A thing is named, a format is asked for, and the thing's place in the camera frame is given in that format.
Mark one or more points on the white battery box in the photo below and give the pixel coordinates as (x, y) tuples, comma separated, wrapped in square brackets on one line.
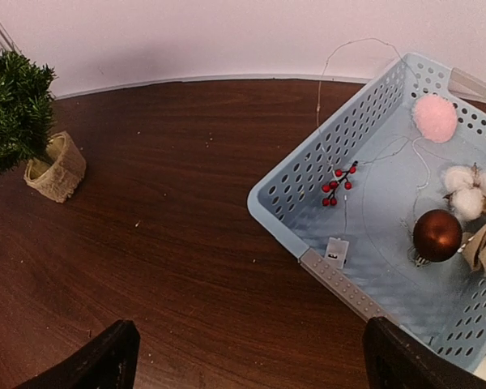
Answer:
[(336, 252)]

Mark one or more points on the burlap tree pot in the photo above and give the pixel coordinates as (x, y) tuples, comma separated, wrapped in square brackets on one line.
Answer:
[(59, 180)]

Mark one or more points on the light blue plastic basket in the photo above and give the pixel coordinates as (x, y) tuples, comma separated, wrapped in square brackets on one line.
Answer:
[(398, 179)]

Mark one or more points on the pink pompom ornament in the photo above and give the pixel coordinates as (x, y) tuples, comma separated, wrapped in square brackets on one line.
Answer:
[(435, 118)]

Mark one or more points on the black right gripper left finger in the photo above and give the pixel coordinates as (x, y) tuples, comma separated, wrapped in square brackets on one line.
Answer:
[(107, 361)]

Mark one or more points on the red berry sprig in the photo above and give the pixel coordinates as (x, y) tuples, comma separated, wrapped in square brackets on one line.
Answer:
[(339, 179)]

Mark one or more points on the small green christmas tree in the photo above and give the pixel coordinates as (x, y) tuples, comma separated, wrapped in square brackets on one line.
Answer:
[(26, 110)]

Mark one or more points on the white cotton boll ornament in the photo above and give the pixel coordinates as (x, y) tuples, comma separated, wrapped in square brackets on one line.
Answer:
[(465, 188)]

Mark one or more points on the brown shiny ball ornament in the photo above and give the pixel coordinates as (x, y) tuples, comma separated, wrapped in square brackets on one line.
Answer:
[(436, 237)]

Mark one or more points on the beige burlap bow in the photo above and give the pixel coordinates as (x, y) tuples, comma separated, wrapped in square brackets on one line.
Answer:
[(474, 249)]

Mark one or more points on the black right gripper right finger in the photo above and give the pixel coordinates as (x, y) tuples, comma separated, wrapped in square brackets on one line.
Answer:
[(394, 359)]

